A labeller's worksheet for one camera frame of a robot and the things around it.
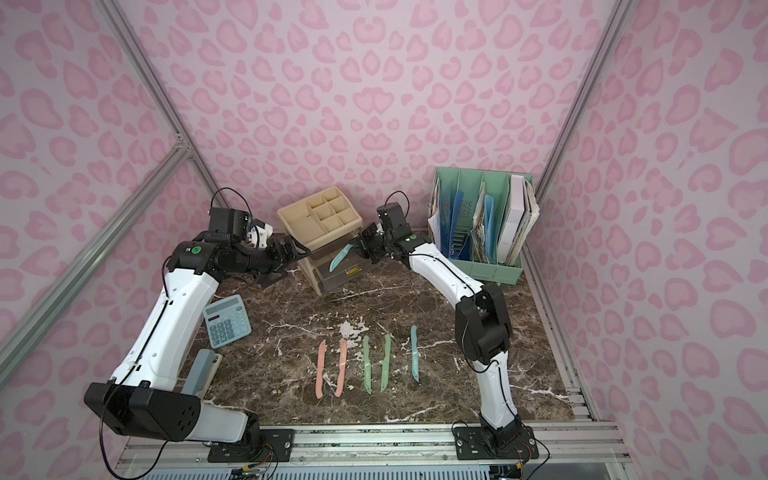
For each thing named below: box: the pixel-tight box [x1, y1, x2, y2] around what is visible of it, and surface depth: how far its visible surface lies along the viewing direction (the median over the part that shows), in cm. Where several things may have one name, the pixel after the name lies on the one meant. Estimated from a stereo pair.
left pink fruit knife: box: [315, 339, 326, 399], surface depth 86 cm
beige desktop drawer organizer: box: [277, 186, 363, 296], surface depth 92 cm
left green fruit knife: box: [363, 335, 372, 395], surface depth 88 cm
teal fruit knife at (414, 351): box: [410, 325, 419, 381], surface depth 90 cm
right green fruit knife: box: [380, 333, 392, 393], surface depth 88 cm
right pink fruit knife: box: [335, 338, 348, 398], surface depth 87 cm
